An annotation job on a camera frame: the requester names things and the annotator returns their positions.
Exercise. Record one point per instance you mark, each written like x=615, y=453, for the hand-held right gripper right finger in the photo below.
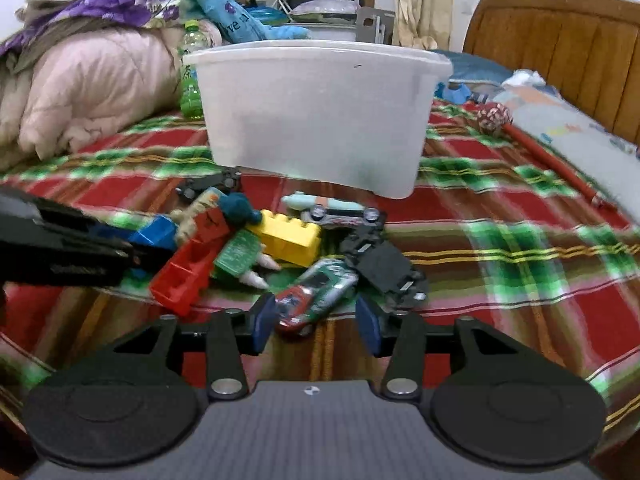
x=369, y=325

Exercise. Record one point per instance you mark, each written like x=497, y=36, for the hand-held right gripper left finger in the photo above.
x=264, y=322

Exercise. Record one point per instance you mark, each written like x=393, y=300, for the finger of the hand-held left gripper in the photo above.
x=142, y=258
x=85, y=227

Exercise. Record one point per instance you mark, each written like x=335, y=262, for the blue toy block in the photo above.
x=152, y=232

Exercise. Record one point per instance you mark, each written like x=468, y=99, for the red toy block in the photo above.
x=182, y=275

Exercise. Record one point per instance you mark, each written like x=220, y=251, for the red green toy car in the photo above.
x=315, y=292

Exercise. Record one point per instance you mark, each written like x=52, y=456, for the large black toy car chassis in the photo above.
x=387, y=265

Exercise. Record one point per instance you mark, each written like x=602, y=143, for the beige green toy figure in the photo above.
x=192, y=212

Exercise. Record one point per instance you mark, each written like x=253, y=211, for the green toy with white claws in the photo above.
x=237, y=255

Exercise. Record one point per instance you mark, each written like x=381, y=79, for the yellow toy block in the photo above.
x=287, y=237

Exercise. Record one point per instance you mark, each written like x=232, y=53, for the small black toy car chassis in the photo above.
x=210, y=182

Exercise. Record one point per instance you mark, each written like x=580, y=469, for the teal plush toy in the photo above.
x=240, y=207

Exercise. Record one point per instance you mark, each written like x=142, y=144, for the light blue toy car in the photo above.
x=325, y=207

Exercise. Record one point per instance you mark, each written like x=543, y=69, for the white plastic container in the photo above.
x=320, y=120

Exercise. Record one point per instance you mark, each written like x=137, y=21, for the pink quilt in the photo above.
x=95, y=90

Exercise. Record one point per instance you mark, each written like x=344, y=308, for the red green plaid bedsheet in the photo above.
x=500, y=270

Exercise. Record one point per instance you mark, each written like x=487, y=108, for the green drink bottle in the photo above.
x=190, y=80

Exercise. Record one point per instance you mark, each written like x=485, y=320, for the purple floral blanket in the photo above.
x=120, y=2

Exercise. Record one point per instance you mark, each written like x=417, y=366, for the red massage hammer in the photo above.
x=545, y=157

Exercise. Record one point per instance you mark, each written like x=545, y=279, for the blue plastic toy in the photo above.
x=456, y=94

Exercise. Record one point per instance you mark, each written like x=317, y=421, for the teal printed cloth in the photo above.
x=235, y=15

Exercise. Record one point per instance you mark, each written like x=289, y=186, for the grey printed pillow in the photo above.
x=575, y=145

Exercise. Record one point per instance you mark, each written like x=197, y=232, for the blue plastic bag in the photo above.
x=267, y=14

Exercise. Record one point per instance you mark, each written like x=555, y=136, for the blue pillow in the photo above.
x=475, y=67

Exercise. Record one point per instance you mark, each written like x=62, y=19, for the white cloth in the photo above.
x=522, y=79

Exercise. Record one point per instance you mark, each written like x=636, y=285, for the grey box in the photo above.
x=372, y=25

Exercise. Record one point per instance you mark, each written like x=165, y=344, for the white bundled bag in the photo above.
x=325, y=7

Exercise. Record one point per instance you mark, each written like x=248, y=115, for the beige curtain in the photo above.
x=422, y=0

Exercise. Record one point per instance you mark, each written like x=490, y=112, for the wooden headboard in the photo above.
x=560, y=35

